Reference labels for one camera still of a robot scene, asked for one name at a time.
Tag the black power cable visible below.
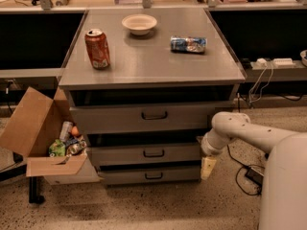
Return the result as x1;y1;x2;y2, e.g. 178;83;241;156
225;93;267;197

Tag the red soda can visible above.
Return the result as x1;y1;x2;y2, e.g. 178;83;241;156
84;29;110;70

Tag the crushed can in box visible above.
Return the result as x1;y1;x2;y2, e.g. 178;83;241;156
67;141;86;155

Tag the grey drawer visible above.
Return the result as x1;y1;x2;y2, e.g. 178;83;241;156
68;100;234;135
98;165;201;185
88;142;203;167

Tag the open cardboard box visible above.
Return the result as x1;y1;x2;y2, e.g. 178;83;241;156
0;87;101;185

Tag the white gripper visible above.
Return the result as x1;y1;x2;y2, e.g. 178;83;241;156
201;131;226;180

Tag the silver can in box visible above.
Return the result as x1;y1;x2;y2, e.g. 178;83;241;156
59;121;73;142

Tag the black table leg foot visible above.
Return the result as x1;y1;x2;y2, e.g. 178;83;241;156
29;176;45;204

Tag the crushed blue soda can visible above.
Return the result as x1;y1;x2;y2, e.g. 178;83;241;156
170;36;206;54

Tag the black power adapter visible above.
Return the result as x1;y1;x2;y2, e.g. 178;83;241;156
245;168;264;186

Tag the grey drawer cabinet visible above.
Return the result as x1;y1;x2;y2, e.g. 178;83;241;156
59;8;246;172

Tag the white paper bowl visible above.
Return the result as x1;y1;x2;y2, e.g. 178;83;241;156
122;14;157;35

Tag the grey bottom drawer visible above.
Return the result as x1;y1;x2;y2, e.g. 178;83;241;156
98;165;201;185

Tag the grey top drawer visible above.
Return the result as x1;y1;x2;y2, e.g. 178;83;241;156
68;100;234;135

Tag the green snack bag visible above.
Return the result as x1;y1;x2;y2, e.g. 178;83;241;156
48;139;65;157

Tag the orange fruit in box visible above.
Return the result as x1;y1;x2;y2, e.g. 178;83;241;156
71;126;80;137

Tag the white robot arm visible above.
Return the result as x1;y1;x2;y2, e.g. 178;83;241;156
200;112;307;230

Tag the white power strip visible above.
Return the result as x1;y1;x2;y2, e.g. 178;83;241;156
254;58;295;69

